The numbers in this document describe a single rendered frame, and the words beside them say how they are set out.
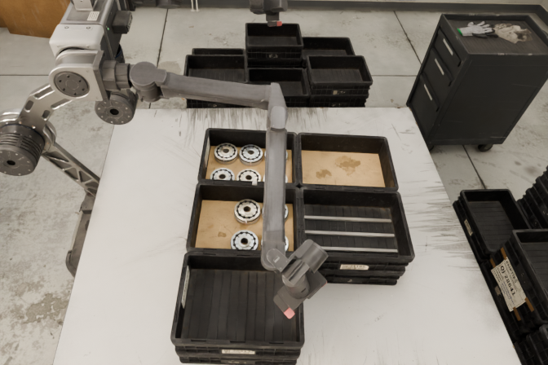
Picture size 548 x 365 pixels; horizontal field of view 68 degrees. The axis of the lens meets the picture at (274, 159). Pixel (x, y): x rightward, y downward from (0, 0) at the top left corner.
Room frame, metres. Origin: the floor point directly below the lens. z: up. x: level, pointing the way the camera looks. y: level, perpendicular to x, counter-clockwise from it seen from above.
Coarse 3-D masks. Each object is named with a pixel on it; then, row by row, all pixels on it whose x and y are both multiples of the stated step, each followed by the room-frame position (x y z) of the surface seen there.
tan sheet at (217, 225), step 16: (208, 208) 0.91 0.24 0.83; (224, 208) 0.92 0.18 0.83; (288, 208) 0.94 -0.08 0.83; (208, 224) 0.84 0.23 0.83; (224, 224) 0.84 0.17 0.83; (240, 224) 0.85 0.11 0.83; (256, 224) 0.86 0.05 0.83; (288, 224) 0.87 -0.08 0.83; (208, 240) 0.77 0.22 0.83; (224, 240) 0.77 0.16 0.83; (288, 240) 0.80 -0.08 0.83
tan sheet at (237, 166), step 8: (264, 152) 1.23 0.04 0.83; (288, 152) 1.25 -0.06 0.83; (288, 160) 1.20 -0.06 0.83; (208, 168) 1.11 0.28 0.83; (216, 168) 1.12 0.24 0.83; (232, 168) 1.13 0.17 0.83; (240, 168) 1.13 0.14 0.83; (248, 168) 1.14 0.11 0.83; (256, 168) 1.14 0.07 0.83; (264, 168) 1.14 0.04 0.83; (288, 168) 1.16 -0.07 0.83; (208, 176) 1.07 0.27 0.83; (288, 176) 1.11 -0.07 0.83
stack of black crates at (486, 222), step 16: (464, 192) 1.48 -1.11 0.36; (480, 192) 1.50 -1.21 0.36; (496, 192) 1.51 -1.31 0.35; (464, 208) 1.41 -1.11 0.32; (480, 208) 1.45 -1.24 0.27; (496, 208) 1.47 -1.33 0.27; (512, 208) 1.42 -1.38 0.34; (464, 224) 1.33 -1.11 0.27; (480, 224) 1.34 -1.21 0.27; (496, 224) 1.35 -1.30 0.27; (512, 224) 1.35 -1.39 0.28; (528, 224) 1.29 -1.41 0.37; (480, 240) 1.19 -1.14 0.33; (496, 240) 1.24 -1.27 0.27; (480, 256) 1.13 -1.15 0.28
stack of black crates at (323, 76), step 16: (320, 64) 2.37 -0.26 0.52; (336, 64) 2.39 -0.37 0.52; (352, 64) 2.40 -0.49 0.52; (320, 80) 2.24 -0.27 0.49; (336, 80) 2.26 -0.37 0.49; (352, 80) 2.28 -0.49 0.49; (368, 80) 2.19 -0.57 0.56; (320, 96) 2.08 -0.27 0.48; (336, 96) 2.10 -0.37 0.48; (352, 96) 2.11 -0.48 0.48; (368, 96) 2.13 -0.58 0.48
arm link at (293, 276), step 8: (296, 264) 0.47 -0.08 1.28; (304, 264) 0.47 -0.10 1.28; (288, 272) 0.45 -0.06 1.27; (296, 272) 0.45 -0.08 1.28; (304, 272) 0.45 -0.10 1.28; (288, 280) 0.43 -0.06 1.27; (296, 280) 0.43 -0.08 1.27; (304, 280) 0.44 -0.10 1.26; (288, 288) 0.43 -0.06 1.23; (296, 288) 0.42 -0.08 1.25
